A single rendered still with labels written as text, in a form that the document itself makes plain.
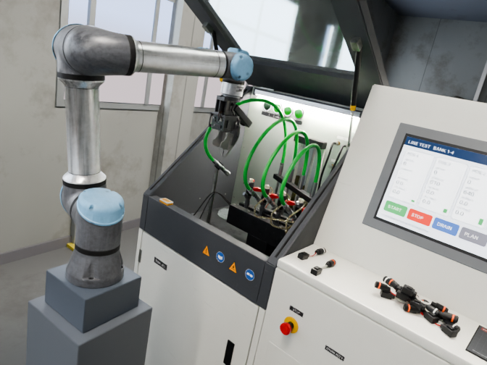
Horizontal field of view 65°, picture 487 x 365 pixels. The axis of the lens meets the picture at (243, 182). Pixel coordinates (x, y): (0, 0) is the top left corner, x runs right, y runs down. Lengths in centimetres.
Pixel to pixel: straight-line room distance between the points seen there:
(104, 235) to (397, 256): 86
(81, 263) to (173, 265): 56
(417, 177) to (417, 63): 767
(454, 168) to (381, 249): 33
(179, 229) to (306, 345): 63
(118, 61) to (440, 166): 94
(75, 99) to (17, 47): 164
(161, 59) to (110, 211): 40
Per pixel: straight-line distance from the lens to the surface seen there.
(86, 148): 112
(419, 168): 129
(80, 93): 109
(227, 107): 130
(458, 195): 127
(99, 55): 96
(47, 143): 289
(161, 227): 158
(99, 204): 103
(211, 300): 146
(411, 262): 128
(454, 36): 889
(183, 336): 165
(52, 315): 119
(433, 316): 115
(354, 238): 133
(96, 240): 105
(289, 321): 125
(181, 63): 103
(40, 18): 277
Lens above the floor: 150
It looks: 16 degrees down
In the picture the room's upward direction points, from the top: 11 degrees clockwise
